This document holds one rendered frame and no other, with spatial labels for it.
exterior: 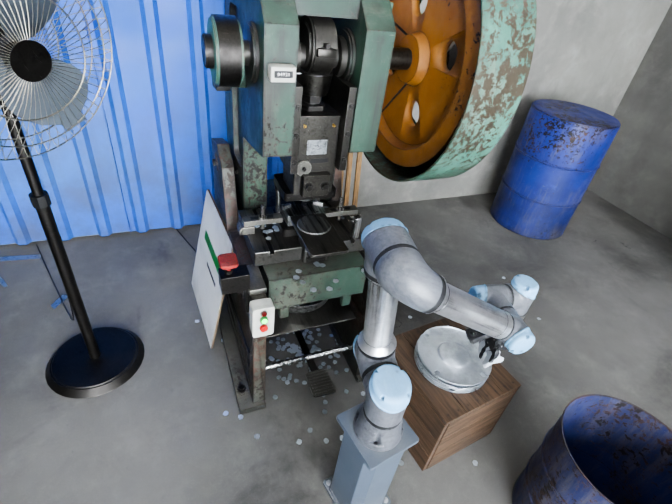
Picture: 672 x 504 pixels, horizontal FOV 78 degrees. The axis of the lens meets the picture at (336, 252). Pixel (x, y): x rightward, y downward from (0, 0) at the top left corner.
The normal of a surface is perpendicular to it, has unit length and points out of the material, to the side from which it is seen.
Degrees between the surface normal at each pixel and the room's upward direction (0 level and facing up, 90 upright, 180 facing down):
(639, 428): 88
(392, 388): 7
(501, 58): 77
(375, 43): 90
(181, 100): 90
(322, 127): 90
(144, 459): 0
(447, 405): 0
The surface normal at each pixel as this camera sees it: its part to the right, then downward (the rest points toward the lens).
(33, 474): 0.11, -0.80
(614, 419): -0.43, 0.47
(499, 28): 0.39, 0.24
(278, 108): 0.37, 0.59
